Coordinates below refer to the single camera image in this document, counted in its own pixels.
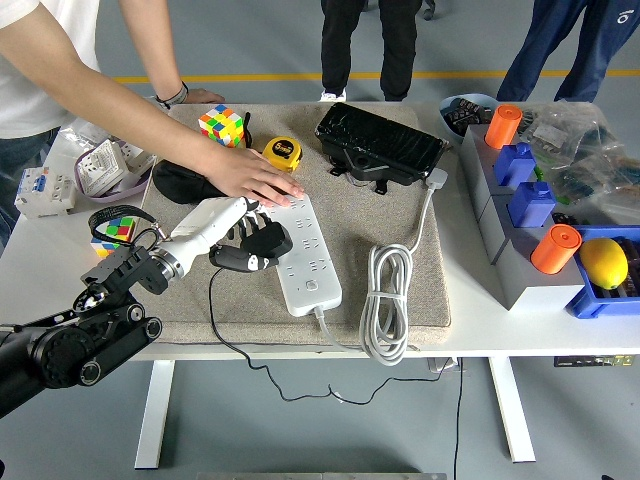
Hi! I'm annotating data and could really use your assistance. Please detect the person's left hand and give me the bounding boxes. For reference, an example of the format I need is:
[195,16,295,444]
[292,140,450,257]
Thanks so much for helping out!
[203,147,305,209]

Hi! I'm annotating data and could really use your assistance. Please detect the person's right hand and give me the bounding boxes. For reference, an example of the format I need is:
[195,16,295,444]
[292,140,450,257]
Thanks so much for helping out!
[185,88,226,105]

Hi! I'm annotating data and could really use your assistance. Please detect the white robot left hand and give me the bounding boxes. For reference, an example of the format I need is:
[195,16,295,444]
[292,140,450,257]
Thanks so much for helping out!
[158,195,282,274]

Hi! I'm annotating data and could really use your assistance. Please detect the black plug adapter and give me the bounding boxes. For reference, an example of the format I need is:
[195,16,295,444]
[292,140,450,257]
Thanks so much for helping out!
[238,222,294,262]

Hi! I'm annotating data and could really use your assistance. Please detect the thin black adapter cord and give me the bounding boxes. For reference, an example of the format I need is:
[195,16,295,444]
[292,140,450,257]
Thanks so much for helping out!
[207,267,454,405]

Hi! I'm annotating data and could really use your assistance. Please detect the white power strip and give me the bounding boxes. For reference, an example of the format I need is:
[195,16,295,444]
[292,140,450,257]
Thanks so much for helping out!
[259,193,344,318]

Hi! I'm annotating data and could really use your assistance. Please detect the colourful puzzle cube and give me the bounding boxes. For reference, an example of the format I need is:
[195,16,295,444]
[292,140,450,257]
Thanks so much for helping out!
[89,216,139,259]
[198,103,245,150]

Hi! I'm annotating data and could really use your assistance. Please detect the yellow tape measure black label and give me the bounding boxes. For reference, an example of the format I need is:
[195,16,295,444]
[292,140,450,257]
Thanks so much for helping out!
[261,136,304,174]

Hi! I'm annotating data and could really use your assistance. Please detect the black cloth pouch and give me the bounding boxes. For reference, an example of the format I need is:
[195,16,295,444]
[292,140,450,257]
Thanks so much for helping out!
[151,158,236,204]

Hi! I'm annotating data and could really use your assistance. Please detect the purple bowl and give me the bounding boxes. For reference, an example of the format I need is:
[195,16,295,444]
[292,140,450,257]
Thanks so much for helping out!
[73,144,156,202]

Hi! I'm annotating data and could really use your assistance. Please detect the white socket module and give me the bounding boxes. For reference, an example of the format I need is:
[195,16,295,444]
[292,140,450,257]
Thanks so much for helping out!
[117,140,157,172]
[77,139,126,197]

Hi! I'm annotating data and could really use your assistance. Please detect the black table control panel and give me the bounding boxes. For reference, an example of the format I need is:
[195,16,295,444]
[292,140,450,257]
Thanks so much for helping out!
[553,355,633,369]

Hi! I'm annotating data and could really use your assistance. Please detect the white table leg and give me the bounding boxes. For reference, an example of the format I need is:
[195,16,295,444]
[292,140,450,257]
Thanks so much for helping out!
[488,357,537,464]
[134,359,176,470]

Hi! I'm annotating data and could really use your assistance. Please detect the grey-brown mat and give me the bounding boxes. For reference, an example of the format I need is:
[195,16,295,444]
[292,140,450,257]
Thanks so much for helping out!
[110,102,454,351]

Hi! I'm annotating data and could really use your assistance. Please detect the clear bag of screws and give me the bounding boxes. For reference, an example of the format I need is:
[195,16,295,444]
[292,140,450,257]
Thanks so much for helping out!
[58,117,119,151]

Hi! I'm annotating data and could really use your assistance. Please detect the black wrapped device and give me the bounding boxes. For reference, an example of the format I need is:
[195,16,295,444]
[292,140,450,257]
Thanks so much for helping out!
[314,102,450,197]

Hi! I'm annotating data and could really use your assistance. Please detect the person in black trousers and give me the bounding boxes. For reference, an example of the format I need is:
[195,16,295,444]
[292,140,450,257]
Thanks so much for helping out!
[319,0,424,104]

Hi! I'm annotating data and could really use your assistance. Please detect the white circuit breaker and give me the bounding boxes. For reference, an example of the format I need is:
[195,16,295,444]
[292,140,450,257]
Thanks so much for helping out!
[13,166,77,220]

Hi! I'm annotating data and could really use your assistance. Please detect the blue plastic bin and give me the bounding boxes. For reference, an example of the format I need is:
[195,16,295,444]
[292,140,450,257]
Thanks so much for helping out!
[565,225,640,321]

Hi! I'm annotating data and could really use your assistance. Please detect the blue bowl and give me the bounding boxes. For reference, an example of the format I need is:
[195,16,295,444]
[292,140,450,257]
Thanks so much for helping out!
[438,93,501,141]

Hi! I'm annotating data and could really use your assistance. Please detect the grey block holder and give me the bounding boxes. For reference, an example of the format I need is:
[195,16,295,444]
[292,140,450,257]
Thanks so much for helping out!
[459,122,586,312]

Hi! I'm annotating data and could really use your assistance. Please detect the yellow lemon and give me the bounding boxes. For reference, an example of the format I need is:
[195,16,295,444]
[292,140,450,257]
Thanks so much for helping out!
[579,237,630,291]

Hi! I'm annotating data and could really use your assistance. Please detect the black chip components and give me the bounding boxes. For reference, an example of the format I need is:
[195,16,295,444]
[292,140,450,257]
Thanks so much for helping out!
[444,98,494,134]

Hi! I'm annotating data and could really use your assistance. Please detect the orange cylinder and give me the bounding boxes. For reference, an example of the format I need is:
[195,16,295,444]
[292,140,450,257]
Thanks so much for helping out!
[530,224,584,276]
[485,103,525,150]

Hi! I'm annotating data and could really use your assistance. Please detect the blue block with knob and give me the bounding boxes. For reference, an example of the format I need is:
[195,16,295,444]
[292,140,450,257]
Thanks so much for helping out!
[507,181,557,230]
[493,142,539,190]

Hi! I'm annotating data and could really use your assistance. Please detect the person in blue trousers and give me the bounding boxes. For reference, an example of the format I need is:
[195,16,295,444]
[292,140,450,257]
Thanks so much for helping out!
[495,0,640,104]

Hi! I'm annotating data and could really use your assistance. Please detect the clear bags of components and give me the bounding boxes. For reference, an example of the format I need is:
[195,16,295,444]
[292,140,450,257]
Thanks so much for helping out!
[514,99,640,236]

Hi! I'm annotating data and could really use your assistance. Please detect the black hanging cable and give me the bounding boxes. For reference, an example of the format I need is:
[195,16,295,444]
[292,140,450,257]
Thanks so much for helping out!
[452,357,465,480]

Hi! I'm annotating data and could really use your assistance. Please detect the white power strip cable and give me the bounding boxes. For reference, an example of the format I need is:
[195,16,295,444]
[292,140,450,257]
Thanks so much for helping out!
[313,167,450,369]

